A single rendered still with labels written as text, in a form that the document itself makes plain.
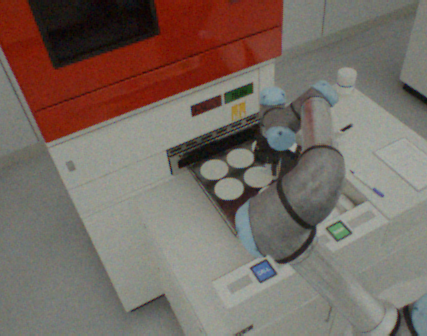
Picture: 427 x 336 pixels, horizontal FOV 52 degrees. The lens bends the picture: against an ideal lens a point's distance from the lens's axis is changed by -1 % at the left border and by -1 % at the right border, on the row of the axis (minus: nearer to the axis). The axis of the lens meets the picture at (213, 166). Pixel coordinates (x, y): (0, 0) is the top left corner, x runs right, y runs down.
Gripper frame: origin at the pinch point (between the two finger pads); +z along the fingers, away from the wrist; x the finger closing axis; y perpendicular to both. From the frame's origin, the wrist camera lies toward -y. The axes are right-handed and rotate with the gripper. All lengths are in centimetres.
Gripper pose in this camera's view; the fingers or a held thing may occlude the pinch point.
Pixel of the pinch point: (276, 176)
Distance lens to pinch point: 152.4
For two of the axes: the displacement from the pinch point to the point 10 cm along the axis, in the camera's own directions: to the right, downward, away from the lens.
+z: 0.8, 7.0, 7.1
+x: -3.5, 6.9, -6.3
